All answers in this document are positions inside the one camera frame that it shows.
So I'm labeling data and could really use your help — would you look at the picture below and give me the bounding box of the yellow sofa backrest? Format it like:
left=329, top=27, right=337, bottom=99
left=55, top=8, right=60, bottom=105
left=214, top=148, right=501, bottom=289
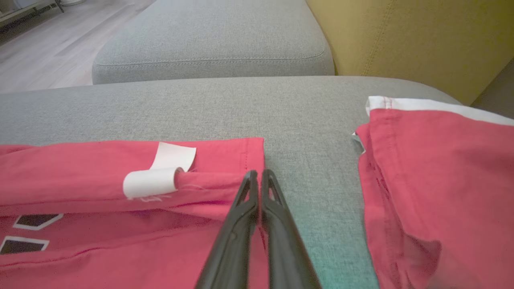
left=305, top=0, right=514, bottom=107

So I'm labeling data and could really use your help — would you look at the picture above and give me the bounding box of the grey sofa seat cushion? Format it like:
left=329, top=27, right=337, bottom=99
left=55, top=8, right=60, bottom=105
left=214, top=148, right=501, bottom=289
left=0, top=75, right=466, bottom=289

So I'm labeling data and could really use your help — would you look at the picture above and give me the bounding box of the red and white garment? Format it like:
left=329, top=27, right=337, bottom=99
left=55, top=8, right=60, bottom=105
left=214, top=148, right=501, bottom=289
left=0, top=96, right=514, bottom=289

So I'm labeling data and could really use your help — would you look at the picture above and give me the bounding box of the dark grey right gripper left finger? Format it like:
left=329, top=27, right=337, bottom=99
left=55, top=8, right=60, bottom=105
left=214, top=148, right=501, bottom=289
left=195, top=170, right=259, bottom=289

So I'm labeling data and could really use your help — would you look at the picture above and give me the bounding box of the grey sofa ottoman cushion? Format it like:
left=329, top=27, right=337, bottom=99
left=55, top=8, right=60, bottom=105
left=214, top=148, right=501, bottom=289
left=92, top=0, right=336, bottom=85

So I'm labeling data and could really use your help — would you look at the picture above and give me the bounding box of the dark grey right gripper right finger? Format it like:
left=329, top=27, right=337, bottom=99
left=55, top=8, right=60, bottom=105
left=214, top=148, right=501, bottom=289
left=260, top=169, right=322, bottom=289

